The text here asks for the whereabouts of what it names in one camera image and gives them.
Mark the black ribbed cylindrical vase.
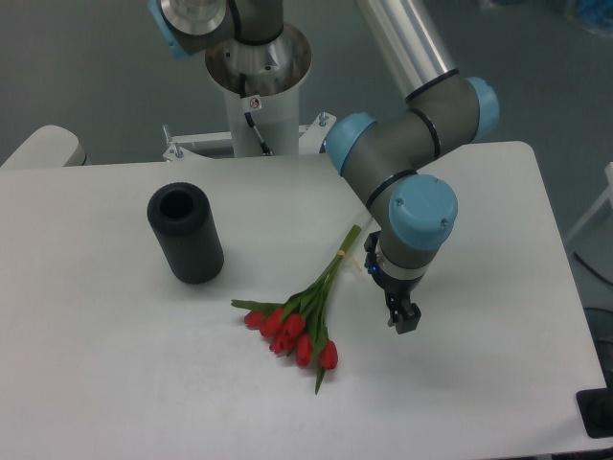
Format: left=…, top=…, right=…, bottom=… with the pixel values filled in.
left=147, top=182, right=224, bottom=284

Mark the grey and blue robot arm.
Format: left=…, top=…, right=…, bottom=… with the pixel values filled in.
left=148, top=1, right=499, bottom=334

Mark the black floor cable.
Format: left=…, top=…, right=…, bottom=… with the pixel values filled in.
left=573, top=250, right=613, bottom=285

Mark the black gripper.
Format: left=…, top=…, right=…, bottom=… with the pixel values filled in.
left=364, top=231, right=425, bottom=334

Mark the black box at table edge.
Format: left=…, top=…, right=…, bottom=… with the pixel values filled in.
left=576, top=388, right=612, bottom=439

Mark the white furniture at right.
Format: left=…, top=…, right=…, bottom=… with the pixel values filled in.
left=563, top=163, right=612, bottom=247

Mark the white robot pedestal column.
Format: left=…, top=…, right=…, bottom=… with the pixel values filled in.
left=205, top=23, right=311, bottom=157

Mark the white chair back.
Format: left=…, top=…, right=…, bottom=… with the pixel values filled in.
left=1, top=125, right=91, bottom=172

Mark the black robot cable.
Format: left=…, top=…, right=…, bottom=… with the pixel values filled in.
left=238, top=72, right=274, bottom=156

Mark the red tulip bouquet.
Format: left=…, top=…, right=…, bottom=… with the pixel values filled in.
left=231, top=225, right=361, bottom=393

